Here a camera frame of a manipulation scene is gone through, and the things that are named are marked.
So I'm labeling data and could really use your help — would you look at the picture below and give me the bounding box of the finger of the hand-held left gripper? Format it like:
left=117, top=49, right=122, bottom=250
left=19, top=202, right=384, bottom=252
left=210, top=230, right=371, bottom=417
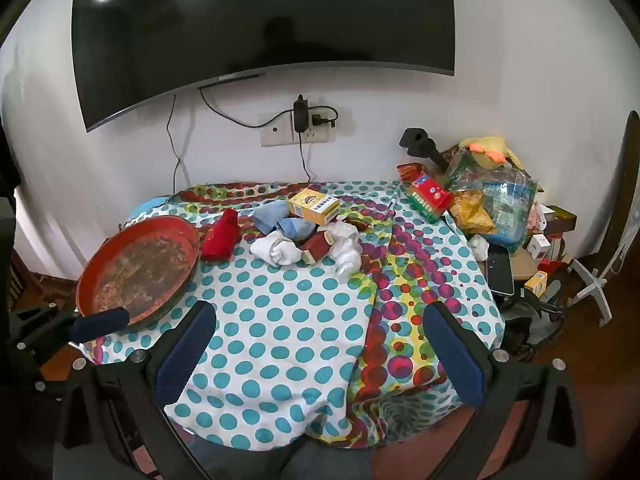
left=7, top=304, right=132, bottom=345
left=10, top=337, right=96, bottom=396

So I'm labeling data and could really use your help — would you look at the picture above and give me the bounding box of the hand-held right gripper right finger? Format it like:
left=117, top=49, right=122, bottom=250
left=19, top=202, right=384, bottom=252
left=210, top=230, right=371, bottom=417
left=423, top=302, right=592, bottom=480

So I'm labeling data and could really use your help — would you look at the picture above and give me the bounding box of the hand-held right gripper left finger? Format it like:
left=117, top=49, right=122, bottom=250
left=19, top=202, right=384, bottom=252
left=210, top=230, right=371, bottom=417
left=52, top=301, right=217, bottom=480

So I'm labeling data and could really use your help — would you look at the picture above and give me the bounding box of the round red tray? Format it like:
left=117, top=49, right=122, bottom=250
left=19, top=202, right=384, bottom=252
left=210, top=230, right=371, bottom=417
left=75, top=215, right=202, bottom=332

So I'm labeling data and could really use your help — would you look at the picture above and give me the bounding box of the red sock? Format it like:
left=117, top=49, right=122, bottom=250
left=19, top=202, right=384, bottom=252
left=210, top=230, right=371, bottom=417
left=201, top=208, right=241, bottom=261

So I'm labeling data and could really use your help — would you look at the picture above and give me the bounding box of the white sock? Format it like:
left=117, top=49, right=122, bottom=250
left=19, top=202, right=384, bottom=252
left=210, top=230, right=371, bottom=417
left=250, top=232, right=304, bottom=267

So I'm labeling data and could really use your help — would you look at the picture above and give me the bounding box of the light blue sock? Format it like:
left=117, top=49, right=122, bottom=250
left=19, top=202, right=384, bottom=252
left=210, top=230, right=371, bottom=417
left=253, top=201, right=319, bottom=240

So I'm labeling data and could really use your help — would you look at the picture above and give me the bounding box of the maroon cosmetic box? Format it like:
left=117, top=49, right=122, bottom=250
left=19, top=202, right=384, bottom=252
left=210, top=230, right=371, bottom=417
left=299, top=230, right=336, bottom=264

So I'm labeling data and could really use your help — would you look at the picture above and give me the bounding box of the yellow medicine box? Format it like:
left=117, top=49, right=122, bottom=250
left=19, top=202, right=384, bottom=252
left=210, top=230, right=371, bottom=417
left=287, top=187, right=340, bottom=226

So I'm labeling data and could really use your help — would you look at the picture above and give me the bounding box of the black smartphone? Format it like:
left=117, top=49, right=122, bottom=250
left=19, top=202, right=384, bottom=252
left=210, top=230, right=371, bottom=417
left=487, top=248, right=515, bottom=297

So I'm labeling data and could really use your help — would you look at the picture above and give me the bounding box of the polka dot tablecloth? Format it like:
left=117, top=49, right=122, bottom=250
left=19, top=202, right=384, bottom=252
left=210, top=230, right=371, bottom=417
left=82, top=180, right=506, bottom=453

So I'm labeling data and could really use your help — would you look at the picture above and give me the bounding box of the small yellow box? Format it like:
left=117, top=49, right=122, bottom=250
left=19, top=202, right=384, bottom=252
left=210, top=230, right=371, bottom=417
left=523, top=270, right=550, bottom=296

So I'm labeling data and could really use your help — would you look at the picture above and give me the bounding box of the light blue cloth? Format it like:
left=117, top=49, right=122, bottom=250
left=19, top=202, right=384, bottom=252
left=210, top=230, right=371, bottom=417
left=131, top=196, right=169, bottom=221

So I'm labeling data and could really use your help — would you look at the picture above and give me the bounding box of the small white box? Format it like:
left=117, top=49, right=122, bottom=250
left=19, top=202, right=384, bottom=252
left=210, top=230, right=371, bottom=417
left=527, top=233, right=550, bottom=261

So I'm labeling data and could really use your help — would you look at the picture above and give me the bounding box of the yellow chip bag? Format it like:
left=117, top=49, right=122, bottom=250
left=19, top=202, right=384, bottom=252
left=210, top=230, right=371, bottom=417
left=447, top=189, right=497, bottom=235

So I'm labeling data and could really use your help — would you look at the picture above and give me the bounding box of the white fan stand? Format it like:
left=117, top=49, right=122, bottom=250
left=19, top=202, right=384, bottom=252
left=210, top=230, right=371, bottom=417
left=569, top=204, right=640, bottom=327

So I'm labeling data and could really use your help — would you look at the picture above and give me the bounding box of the red and green snack box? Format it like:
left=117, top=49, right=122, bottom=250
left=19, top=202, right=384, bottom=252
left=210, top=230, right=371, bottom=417
left=409, top=172, right=455, bottom=224

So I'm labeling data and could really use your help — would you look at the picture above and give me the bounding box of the clear plastic shopping bag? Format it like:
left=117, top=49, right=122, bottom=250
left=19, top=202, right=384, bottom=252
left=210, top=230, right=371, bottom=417
left=445, top=149, right=539, bottom=252

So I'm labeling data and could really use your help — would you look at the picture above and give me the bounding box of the brown box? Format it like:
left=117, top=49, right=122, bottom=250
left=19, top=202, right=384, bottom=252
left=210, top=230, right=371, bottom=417
left=542, top=204, right=577, bottom=234

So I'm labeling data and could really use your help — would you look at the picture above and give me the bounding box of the red snack packet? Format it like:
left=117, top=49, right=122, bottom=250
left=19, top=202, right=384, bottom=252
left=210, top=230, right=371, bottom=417
left=397, top=162, right=427, bottom=184

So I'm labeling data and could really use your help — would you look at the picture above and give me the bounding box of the yellow plush duck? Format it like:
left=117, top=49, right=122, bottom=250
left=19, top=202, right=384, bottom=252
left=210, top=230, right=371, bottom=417
left=459, top=135, right=522, bottom=169

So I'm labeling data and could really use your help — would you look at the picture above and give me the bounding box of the brown wooden board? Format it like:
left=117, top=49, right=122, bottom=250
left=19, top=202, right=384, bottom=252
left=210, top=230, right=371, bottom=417
left=602, top=110, right=640, bottom=267

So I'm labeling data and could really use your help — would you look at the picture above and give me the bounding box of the white power outlet plate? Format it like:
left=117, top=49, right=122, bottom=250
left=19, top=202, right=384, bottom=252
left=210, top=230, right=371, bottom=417
left=295, top=109, right=333, bottom=144

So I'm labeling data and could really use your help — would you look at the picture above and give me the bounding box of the black power adapter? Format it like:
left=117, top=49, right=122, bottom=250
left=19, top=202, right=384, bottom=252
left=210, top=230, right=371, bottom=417
left=293, top=94, right=310, bottom=135

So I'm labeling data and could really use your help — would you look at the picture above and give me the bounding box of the thin black hanging cable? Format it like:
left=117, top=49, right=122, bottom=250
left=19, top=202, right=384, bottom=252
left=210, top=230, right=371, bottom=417
left=166, top=94, right=182, bottom=192

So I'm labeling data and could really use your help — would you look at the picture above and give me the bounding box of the black adapter cable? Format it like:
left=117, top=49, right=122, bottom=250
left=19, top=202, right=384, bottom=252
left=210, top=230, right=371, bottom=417
left=299, top=132, right=312, bottom=184

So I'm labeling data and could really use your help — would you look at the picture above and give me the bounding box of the white coaxial wall plate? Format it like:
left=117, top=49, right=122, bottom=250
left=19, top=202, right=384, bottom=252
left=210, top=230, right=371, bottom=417
left=258, top=113, right=296, bottom=148

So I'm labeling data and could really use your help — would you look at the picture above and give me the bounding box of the black television cable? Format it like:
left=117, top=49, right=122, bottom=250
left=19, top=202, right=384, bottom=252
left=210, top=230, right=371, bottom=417
left=198, top=85, right=337, bottom=128

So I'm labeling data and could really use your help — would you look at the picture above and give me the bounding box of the black wall television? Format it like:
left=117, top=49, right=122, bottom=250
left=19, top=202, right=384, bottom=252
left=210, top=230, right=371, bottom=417
left=71, top=0, right=457, bottom=132

